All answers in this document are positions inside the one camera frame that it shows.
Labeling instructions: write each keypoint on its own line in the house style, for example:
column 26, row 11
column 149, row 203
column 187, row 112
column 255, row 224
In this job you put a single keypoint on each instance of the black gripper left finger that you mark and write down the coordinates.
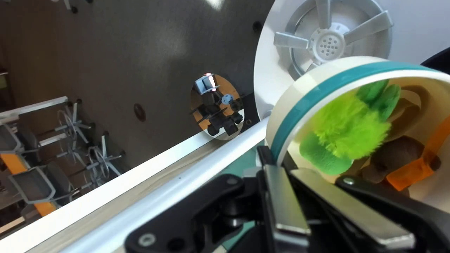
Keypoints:
column 286, row 223

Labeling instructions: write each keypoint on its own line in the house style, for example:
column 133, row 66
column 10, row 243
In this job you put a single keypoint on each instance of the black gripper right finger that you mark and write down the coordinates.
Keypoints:
column 367, row 219

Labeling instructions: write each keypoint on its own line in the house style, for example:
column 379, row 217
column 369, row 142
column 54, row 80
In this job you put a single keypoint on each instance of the white bowl with teal stripe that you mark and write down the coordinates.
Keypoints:
column 422, row 106

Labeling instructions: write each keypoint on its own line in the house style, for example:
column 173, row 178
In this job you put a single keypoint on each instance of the orange toy piece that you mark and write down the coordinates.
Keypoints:
column 421, row 167

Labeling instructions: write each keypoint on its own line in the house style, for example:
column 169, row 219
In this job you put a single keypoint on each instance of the brown toy piece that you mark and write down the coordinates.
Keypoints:
column 391, row 156

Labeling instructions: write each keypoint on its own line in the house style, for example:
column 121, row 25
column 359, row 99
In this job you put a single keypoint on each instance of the green fuzzy toy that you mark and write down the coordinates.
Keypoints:
column 351, row 126

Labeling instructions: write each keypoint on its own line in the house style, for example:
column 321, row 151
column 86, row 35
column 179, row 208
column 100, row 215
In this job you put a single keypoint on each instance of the white toy kitchen set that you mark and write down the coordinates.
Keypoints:
column 421, row 29

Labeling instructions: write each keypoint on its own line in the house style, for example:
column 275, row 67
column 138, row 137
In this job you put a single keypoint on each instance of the grey office chair right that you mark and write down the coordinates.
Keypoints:
column 95, row 158

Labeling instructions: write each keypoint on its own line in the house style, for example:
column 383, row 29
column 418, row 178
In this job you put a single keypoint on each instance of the grey office chair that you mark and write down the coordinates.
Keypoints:
column 95, row 158
column 44, row 181

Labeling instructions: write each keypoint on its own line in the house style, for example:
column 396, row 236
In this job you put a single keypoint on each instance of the grey office chair left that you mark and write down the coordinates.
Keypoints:
column 44, row 181

